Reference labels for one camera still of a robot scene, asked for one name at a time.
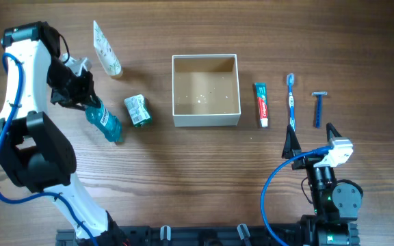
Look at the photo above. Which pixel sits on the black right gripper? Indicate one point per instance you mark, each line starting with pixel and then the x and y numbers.
pixel 291 146

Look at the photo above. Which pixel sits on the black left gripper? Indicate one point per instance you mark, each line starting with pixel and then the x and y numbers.
pixel 83 94

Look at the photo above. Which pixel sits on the white floral lotion tube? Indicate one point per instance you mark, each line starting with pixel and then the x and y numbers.
pixel 105 53

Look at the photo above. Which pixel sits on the teal mouthwash bottle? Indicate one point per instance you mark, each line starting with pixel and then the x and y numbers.
pixel 105 121

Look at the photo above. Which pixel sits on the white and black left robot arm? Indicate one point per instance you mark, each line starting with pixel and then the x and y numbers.
pixel 34 153

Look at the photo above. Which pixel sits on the blue disposable razor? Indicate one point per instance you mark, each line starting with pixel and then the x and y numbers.
pixel 319 96

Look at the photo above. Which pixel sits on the blue toothbrush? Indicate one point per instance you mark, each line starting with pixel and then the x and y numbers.
pixel 292 116

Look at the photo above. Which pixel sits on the green white soap packet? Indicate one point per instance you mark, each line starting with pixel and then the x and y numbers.
pixel 138 110

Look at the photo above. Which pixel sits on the colgate toothpaste tube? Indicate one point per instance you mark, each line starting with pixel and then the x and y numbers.
pixel 261 93

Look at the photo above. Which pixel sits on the white cardboard box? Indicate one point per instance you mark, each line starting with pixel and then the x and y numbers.
pixel 205 90

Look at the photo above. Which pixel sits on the black mounting rail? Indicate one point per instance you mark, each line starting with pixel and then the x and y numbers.
pixel 183 236

